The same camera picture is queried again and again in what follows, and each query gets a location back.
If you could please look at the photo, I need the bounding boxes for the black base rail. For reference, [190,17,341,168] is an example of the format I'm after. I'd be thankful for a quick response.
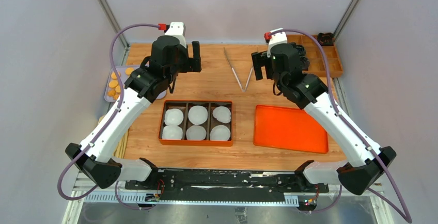
[123,168,329,203]

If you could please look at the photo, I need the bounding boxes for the wooden compartment organizer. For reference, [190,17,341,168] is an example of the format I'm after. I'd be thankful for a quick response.
[287,34,344,78]

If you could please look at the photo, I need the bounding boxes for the white paper cup front-left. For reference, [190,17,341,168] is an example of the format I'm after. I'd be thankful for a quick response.
[162,125,183,140]

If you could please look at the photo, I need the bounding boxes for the orange compartment box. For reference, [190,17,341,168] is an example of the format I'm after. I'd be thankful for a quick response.
[158,100,234,147]

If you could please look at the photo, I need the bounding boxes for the lavender cookie tray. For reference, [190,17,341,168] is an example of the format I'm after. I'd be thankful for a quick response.
[104,65,175,103]

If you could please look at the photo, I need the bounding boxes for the flower butter cookie upper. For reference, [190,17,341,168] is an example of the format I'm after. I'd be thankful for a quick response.
[106,89,116,97]

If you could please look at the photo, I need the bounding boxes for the white paper cup front-middle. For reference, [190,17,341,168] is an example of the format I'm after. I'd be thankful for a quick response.
[186,125,207,140]

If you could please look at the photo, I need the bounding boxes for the yellow cloth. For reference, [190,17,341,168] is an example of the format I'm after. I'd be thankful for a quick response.
[113,132,129,158]

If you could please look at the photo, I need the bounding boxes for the white paper cup back-left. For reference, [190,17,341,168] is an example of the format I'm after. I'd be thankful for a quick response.
[164,108,184,126]

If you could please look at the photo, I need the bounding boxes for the black object in corner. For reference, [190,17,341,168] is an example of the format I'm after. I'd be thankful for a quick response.
[317,33,335,46]

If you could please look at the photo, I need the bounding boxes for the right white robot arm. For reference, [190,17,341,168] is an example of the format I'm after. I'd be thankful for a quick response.
[252,28,396,195]

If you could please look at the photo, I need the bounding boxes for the white paper cup back-middle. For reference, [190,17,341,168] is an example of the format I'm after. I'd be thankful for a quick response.
[188,106,208,125]

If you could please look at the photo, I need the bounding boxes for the white paper cup back-right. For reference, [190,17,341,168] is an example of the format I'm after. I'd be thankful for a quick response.
[212,106,231,123]

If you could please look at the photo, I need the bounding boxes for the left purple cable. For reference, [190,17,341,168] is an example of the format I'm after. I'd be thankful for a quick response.
[56,23,162,202]

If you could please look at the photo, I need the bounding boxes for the metal tongs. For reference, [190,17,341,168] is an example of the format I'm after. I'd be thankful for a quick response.
[223,47,254,93]

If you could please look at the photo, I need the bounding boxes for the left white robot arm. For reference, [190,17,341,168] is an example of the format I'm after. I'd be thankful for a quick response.
[66,22,201,189]

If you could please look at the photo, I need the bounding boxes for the white paper cup front-right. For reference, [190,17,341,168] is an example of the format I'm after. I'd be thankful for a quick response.
[210,125,231,141]

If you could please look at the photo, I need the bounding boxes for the orange box lid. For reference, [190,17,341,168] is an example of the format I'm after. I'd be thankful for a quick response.
[253,105,329,154]

